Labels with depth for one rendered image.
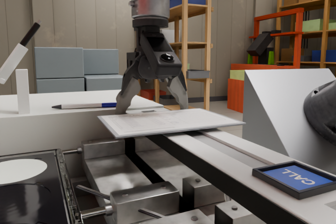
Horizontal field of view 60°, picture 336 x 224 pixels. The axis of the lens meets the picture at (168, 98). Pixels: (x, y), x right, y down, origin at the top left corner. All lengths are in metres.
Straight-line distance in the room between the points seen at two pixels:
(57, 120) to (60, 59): 1.95
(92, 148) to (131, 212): 0.24
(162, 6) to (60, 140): 0.33
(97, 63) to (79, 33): 3.24
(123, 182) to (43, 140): 0.21
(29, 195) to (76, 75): 2.16
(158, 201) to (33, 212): 0.14
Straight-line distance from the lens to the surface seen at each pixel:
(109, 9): 6.31
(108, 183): 0.48
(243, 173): 0.30
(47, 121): 0.61
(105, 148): 0.59
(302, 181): 0.29
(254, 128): 0.67
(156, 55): 0.50
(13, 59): 0.61
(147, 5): 0.56
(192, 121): 0.47
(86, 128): 0.62
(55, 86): 2.54
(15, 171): 0.51
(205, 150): 0.36
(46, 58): 2.53
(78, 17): 6.20
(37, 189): 0.44
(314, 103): 0.68
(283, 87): 0.71
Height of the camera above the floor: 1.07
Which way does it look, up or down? 8 degrees down
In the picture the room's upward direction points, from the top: straight up
